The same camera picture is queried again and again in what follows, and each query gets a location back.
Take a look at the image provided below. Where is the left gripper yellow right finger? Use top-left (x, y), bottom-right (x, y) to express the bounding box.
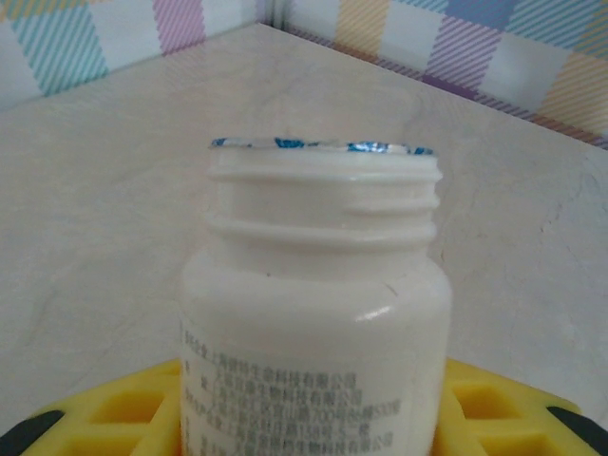
top-left (445, 358), bottom-right (608, 456)

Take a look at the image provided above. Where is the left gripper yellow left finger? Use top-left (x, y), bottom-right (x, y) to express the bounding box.
top-left (0, 358), bottom-right (185, 456)

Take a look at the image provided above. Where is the white pill bottle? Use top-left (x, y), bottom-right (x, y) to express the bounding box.
top-left (178, 135), bottom-right (453, 456)

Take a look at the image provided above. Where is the aluminium corner post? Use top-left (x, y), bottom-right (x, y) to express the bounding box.
top-left (258, 0), bottom-right (292, 29)

